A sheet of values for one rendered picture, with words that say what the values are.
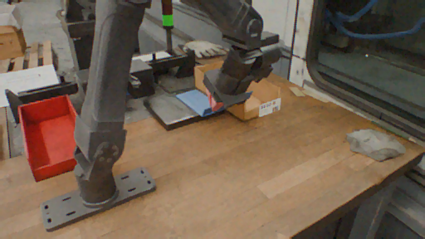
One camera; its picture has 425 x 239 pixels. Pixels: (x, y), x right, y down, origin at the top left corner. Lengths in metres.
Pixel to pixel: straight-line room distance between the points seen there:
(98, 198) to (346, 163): 0.50
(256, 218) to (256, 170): 0.13
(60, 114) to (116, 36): 0.48
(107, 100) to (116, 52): 0.07
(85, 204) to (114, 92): 0.21
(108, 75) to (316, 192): 0.42
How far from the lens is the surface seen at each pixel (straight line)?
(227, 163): 0.66
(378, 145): 0.77
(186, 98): 0.87
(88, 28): 0.84
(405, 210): 0.98
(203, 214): 0.56
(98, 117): 0.49
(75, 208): 0.60
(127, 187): 0.61
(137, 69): 0.93
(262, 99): 0.90
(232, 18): 0.58
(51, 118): 0.91
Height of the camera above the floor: 1.31
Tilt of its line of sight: 31 degrees down
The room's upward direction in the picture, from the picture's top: straight up
